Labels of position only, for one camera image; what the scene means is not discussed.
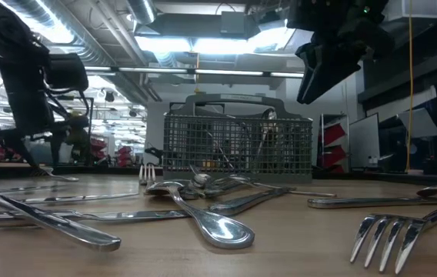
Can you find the silver knife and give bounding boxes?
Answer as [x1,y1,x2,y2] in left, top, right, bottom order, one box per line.
[306,196,437,210]
[208,187,296,216]
[202,180,250,200]
[0,193,139,212]

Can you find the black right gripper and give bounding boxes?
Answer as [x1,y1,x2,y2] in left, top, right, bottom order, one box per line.
[295,18,395,105]

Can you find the silver utensil handle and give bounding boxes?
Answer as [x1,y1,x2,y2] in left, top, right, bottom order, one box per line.
[0,209,191,231]

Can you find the shelf with red bins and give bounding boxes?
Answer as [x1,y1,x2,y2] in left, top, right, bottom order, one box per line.
[320,113,350,174]

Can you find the grey plastic cutlery basket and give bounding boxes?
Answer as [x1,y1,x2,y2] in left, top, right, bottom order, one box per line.
[162,93,314,185]

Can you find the red storage bins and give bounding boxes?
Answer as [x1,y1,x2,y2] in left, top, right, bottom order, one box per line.
[116,145,134,168]

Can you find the long ceiling light bar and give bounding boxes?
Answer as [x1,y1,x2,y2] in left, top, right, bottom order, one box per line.
[83,65,305,80]

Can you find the grey tilted panel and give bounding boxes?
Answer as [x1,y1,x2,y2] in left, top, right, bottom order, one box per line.
[398,107,437,139]

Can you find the silver fork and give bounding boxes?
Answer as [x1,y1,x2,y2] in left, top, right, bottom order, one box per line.
[349,209,437,275]
[138,162,156,186]

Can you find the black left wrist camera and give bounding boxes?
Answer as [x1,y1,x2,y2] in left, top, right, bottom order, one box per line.
[45,52,89,93]

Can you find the white board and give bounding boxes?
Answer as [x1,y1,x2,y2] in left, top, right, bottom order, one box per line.
[349,113,381,169]

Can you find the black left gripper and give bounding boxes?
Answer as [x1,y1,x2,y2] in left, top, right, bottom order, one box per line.
[0,57,56,176]

